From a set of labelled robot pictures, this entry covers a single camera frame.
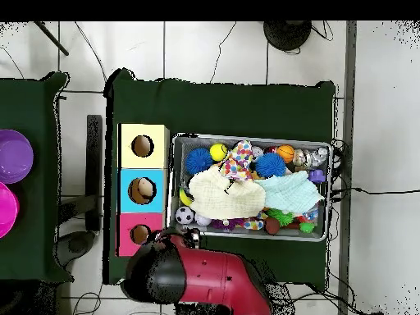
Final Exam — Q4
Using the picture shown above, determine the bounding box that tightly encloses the cream muslin cloth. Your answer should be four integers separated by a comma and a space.
188, 165, 267, 220

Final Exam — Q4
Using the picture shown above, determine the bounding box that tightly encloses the white polka dot cloth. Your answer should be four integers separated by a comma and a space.
218, 139, 255, 182

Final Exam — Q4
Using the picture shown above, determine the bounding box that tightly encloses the mint green muslin cloth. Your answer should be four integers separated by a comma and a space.
255, 170, 325, 215

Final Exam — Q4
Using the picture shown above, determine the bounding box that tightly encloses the wooden box with three holes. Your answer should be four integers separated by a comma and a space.
116, 123, 171, 258

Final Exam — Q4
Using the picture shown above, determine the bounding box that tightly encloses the blue spiky rubber ball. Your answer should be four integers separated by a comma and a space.
254, 152, 287, 178
185, 147, 214, 175

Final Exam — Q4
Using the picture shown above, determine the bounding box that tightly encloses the yellow ball with black print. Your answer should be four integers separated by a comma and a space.
209, 143, 228, 162

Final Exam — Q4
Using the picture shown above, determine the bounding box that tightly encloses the small soccer ball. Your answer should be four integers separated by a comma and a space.
175, 206, 195, 226

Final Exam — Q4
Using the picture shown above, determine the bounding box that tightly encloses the dark green tablecloth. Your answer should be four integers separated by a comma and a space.
103, 68, 336, 285
0, 71, 74, 283

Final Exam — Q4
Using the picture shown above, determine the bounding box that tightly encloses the orange toy basketball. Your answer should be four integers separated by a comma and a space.
276, 144, 295, 164

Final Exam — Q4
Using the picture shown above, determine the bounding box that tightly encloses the brown ball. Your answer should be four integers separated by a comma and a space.
264, 217, 281, 235

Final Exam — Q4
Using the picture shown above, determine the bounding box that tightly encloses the purple toy block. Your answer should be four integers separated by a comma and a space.
308, 168, 326, 184

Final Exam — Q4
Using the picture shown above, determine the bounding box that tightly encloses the black upright panel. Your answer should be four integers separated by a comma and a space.
85, 114, 103, 232

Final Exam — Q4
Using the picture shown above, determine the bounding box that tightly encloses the grey round base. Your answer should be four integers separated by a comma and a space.
55, 231, 97, 267

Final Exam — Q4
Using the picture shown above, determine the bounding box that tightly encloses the black round stand base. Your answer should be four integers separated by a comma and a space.
262, 21, 313, 52

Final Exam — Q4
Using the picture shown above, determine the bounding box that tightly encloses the purple plastic bowl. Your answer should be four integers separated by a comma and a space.
0, 129, 34, 185

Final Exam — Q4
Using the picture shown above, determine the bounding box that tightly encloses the magenta plastic bowl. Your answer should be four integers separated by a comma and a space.
0, 181, 20, 239

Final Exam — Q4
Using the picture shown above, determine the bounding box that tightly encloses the black rod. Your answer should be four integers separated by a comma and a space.
34, 21, 70, 57

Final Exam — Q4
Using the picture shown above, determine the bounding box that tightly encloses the silver wire mesh bin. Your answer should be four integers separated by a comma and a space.
167, 132, 333, 243

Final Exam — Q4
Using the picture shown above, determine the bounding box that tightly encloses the black cable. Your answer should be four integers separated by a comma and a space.
329, 186, 420, 196

